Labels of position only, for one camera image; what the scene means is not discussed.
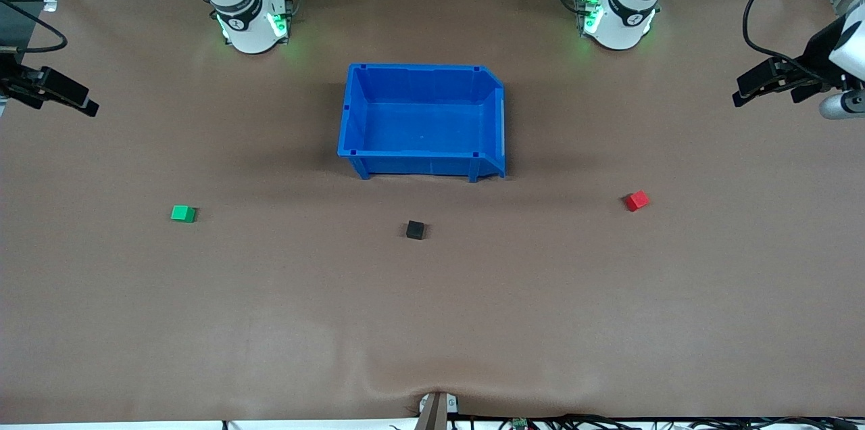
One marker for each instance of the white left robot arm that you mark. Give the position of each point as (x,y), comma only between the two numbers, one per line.
(618,24)

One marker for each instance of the small green connector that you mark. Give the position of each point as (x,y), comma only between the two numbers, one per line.
(519,423)

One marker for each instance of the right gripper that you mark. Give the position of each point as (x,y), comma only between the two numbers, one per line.
(15,82)

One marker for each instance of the blue plastic storage bin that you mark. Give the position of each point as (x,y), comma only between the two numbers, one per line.
(422,122)

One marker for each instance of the green cube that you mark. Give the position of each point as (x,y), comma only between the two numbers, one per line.
(182,213)

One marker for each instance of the red cube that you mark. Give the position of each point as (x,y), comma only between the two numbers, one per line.
(636,201)

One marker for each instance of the metal table clamp bracket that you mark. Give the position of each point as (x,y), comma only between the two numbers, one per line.
(436,410)

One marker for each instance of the black cube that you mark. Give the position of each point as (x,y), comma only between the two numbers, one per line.
(415,230)

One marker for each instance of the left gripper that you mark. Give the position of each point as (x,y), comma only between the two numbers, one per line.
(816,53)

